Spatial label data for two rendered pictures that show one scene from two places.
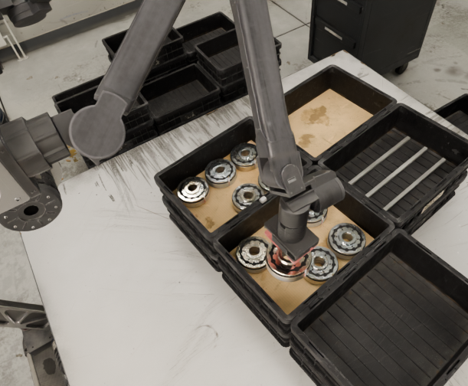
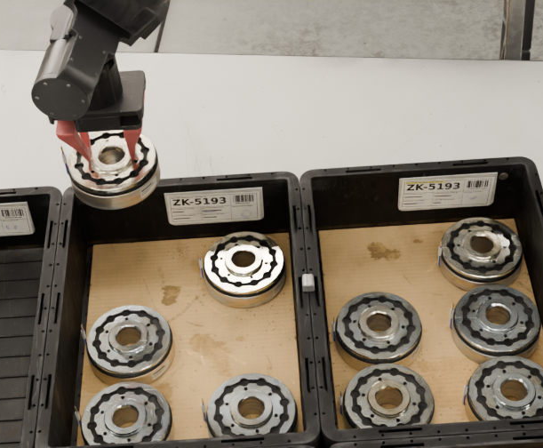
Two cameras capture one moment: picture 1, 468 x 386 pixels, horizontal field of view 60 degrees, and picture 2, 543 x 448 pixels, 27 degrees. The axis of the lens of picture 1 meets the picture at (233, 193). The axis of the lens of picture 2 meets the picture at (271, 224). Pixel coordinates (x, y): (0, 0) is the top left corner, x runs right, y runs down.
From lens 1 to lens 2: 1.33 m
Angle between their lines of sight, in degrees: 69
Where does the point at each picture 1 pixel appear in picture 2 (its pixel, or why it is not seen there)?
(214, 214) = (395, 268)
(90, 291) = (430, 114)
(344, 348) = not seen: outside the picture
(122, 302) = (371, 144)
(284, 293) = (139, 276)
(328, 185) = (55, 60)
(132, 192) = not seen: outside the picture
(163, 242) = not seen: hidden behind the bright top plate
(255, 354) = not seen: hidden behind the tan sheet
